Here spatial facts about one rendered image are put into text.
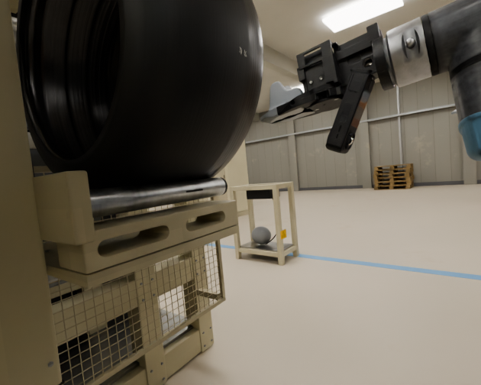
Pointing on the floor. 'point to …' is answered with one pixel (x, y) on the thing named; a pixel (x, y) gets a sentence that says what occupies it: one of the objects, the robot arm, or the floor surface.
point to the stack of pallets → (393, 177)
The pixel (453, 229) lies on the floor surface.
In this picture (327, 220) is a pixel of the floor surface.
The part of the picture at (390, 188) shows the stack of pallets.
